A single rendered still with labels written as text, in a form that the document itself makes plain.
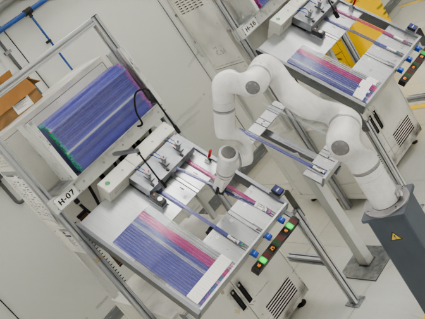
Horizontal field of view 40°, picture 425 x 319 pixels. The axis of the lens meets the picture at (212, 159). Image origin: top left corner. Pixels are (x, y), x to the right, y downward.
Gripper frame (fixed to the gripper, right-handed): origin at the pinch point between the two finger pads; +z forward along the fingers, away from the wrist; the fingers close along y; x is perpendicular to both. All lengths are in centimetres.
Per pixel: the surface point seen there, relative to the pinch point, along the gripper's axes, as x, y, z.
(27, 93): -108, 10, -2
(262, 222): 22.7, -0.9, 9.2
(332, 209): 46, -41, 34
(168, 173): -28.0, 2.7, 8.2
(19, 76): -98, 18, -29
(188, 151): -27.1, -13.0, 8.2
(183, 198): -15.7, 8.1, 12.6
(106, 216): -40, 36, 14
